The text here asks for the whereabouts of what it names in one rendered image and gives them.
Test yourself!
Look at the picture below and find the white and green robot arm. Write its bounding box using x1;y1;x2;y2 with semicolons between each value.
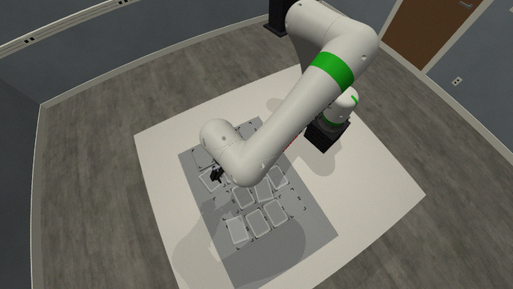
200;0;380;188

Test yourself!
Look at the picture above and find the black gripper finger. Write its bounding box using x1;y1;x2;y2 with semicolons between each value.
210;166;224;183

